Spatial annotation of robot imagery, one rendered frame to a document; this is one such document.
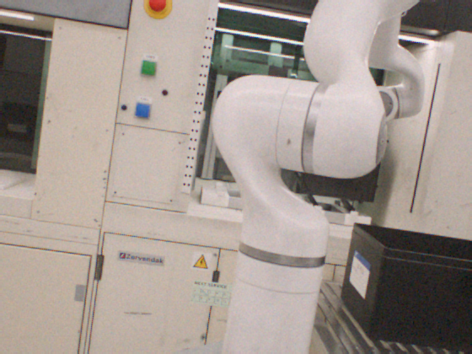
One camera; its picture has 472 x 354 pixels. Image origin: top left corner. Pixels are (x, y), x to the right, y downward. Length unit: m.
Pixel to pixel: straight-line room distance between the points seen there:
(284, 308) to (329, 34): 0.39
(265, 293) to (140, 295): 0.81
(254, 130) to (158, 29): 0.78
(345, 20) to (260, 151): 0.24
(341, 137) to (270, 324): 0.26
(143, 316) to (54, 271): 0.24
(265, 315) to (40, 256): 0.88
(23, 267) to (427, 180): 1.00
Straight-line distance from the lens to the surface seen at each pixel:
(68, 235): 1.61
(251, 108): 0.83
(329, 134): 0.80
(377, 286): 1.21
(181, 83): 1.55
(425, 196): 1.61
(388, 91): 1.46
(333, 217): 1.81
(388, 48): 1.38
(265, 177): 0.84
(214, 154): 2.39
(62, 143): 1.58
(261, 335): 0.86
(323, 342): 1.15
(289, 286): 0.84
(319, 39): 0.94
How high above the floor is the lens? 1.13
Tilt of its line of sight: 7 degrees down
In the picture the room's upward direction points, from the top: 9 degrees clockwise
